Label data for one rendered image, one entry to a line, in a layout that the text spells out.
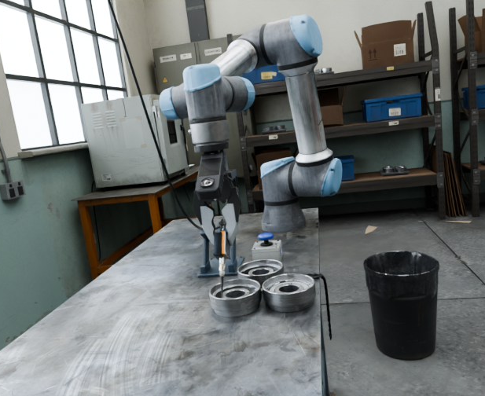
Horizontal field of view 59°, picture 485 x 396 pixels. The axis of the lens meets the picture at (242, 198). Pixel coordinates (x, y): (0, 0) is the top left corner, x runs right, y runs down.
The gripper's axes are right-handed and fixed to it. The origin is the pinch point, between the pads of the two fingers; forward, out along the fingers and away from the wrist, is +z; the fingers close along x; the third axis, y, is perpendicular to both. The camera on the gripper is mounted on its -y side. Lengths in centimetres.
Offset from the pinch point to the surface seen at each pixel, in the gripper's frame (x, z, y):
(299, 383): -15.4, 13.1, -29.4
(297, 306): -14.6, 12.0, -6.8
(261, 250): -4.9, 9.0, 20.1
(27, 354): 34.3, 13.0, -19.6
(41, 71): 159, -74, 197
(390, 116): -94, -9, 353
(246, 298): -5.1, 9.5, -8.0
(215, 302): 1.0, 9.9, -7.9
